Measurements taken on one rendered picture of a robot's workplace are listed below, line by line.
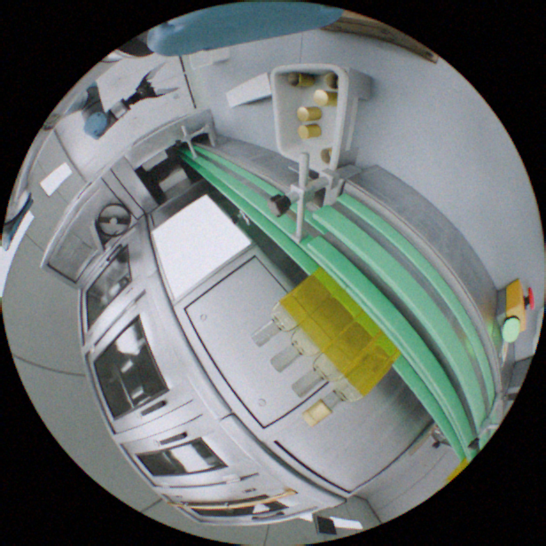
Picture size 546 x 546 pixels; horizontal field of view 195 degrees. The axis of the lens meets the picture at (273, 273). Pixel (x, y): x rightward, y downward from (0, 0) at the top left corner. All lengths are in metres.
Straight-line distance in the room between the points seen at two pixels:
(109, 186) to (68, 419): 1.56
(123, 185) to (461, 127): 1.17
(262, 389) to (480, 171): 0.62
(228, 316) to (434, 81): 0.67
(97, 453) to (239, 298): 1.63
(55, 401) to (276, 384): 1.60
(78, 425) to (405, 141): 2.01
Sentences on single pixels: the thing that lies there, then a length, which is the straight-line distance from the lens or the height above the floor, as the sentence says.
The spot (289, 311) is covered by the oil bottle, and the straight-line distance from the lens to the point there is 0.27.
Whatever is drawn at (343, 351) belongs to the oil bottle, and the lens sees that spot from 0.28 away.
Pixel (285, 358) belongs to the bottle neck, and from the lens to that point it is 0.28.
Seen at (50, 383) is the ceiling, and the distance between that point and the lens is 1.71.
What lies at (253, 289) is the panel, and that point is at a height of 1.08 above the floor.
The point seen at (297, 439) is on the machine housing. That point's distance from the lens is 0.54.
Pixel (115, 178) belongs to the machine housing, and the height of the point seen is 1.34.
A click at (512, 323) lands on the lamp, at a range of 0.39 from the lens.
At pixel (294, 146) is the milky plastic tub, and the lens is 0.46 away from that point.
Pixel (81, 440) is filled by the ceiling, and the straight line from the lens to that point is 1.68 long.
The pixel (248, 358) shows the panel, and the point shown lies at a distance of 0.43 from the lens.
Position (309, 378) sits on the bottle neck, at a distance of 0.29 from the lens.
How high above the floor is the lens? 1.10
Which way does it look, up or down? 12 degrees down
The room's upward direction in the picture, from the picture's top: 127 degrees counter-clockwise
